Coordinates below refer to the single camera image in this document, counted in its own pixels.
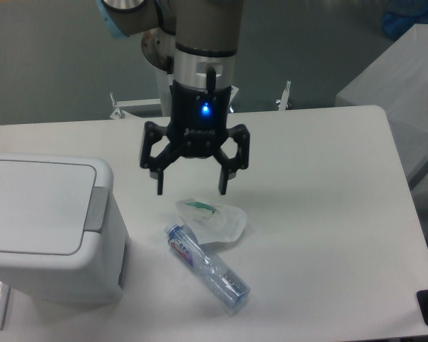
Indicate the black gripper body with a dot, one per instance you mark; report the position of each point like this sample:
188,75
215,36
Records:
198,120

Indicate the white trash can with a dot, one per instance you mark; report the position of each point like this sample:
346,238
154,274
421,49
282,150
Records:
62,235

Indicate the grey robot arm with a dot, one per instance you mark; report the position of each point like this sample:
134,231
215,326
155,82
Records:
199,47

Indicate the clear plastic wrapper bag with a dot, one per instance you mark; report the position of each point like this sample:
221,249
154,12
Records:
214,224

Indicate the clear plastic water bottle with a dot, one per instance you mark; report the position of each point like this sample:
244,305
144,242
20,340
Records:
222,281

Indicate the white side table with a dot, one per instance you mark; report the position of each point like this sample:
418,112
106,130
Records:
397,81

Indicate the blue object in background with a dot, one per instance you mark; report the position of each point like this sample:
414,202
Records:
400,16

